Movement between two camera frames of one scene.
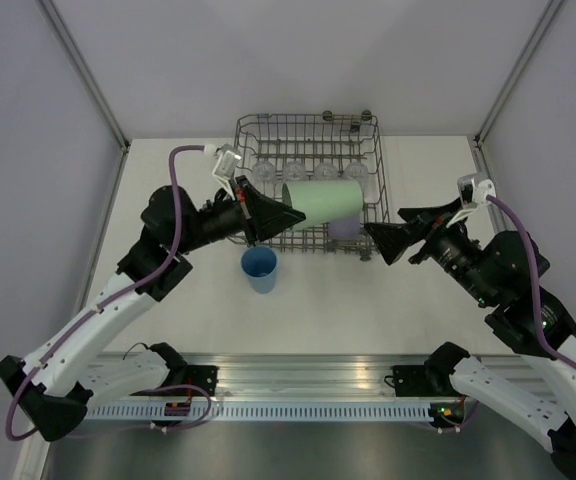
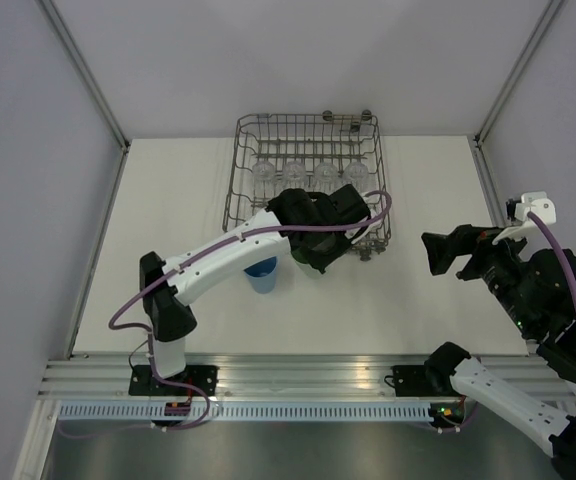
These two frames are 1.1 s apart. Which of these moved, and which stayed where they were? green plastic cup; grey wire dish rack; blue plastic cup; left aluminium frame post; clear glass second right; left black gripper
Moved: green plastic cup; left black gripper
Stayed: left aluminium frame post; clear glass second right; grey wire dish rack; blue plastic cup
